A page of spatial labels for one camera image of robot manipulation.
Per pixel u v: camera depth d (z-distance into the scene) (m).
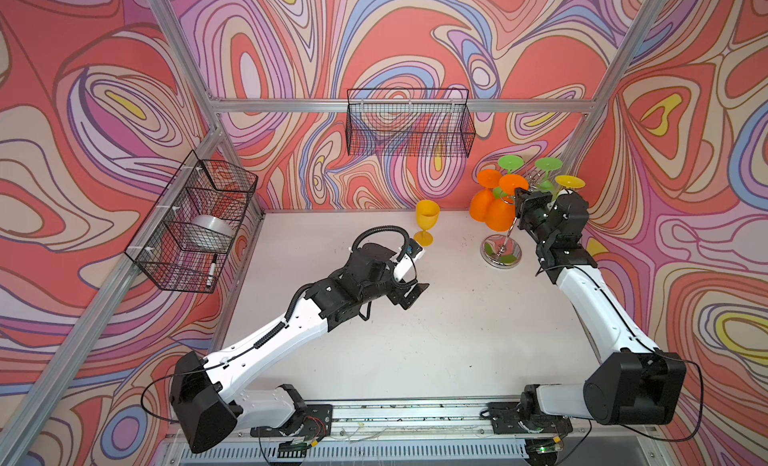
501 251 1.05
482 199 0.90
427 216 0.99
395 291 0.63
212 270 0.73
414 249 0.59
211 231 0.70
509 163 0.91
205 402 0.38
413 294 0.63
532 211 0.68
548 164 0.86
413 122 0.96
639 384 0.40
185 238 0.73
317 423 0.72
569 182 0.80
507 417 0.74
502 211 0.82
